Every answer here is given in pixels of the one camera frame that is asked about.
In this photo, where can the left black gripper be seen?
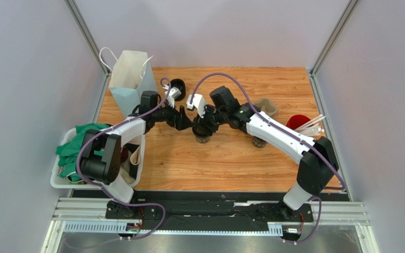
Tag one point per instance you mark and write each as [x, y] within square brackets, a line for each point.
[179, 120]

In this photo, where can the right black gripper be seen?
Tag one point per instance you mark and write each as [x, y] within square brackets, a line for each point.
[202, 127]

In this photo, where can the single dark coffee cup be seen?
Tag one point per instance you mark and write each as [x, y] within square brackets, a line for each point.
[201, 137]

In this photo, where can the white paper bag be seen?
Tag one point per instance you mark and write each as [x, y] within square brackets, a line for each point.
[131, 75]

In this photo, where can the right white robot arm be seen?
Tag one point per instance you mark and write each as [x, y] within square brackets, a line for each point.
[316, 159]

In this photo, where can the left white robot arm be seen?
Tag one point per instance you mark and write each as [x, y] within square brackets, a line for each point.
[99, 160]

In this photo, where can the black cup lid stack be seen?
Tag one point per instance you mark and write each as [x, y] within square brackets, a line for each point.
[180, 85]

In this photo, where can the black paper cup stack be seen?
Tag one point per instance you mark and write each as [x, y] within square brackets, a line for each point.
[258, 142]

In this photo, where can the beige cloth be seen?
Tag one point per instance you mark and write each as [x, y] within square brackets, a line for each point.
[131, 163]

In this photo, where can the bottom pulp cup carrier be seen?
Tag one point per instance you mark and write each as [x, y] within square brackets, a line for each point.
[267, 106]

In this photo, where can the red straw holder cup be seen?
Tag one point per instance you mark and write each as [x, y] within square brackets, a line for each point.
[297, 121]

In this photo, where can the green cloth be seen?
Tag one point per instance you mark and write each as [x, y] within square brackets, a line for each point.
[69, 151]

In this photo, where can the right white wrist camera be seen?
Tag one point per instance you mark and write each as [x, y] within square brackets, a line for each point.
[198, 103]

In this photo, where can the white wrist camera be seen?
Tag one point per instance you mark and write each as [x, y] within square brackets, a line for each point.
[198, 103]
[172, 95]

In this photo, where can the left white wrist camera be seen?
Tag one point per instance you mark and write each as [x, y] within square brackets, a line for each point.
[172, 95]

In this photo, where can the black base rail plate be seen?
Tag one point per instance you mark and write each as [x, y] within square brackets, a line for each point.
[209, 211]

